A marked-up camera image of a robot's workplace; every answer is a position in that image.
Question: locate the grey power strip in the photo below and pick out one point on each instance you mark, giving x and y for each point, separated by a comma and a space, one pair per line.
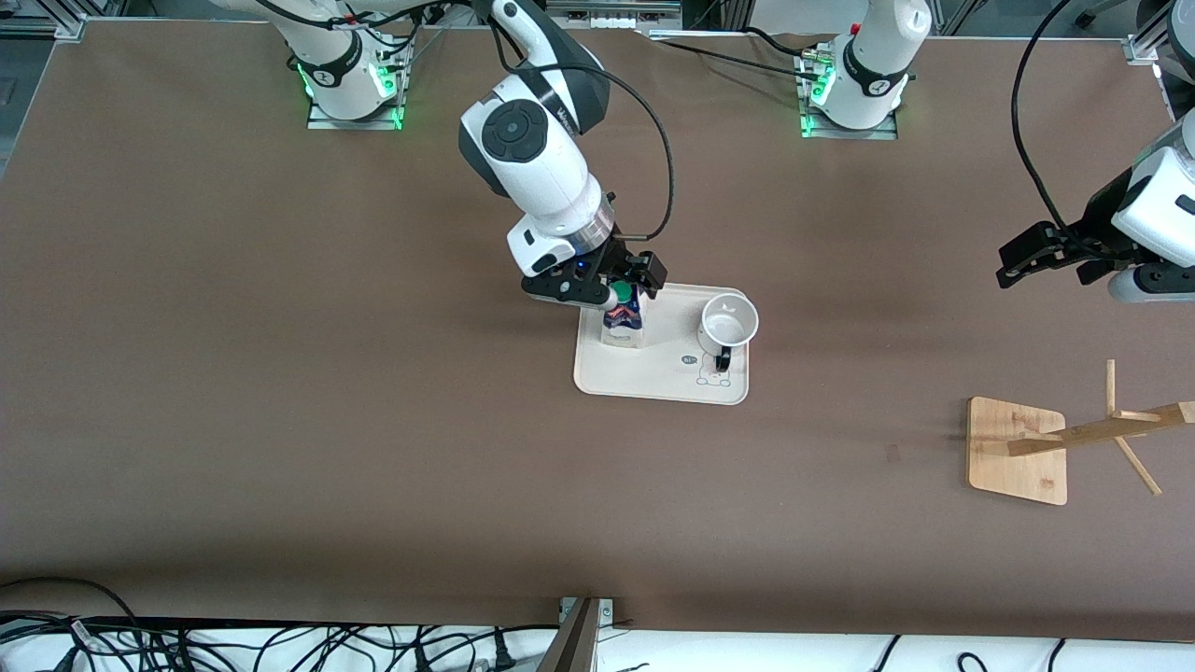
611, 14

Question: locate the aluminium frame profile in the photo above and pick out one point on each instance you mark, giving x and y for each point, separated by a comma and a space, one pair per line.
1144, 51
65, 28

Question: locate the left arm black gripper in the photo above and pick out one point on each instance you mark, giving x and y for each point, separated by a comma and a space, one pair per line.
1098, 230

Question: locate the cream tray rabbit print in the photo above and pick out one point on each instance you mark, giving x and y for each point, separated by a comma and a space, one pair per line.
653, 373

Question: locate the aluminium camera post with bracket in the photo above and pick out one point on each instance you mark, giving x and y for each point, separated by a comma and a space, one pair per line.
574, 639

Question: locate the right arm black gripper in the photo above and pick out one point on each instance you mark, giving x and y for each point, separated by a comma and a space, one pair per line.
619, 257

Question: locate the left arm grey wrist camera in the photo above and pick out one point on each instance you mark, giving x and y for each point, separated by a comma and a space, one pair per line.
1153, 285

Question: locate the blue white milk carton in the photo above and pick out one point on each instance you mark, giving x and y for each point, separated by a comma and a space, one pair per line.
624, 325

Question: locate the wooden cup rack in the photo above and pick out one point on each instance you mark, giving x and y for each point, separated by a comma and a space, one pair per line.
1018, 448

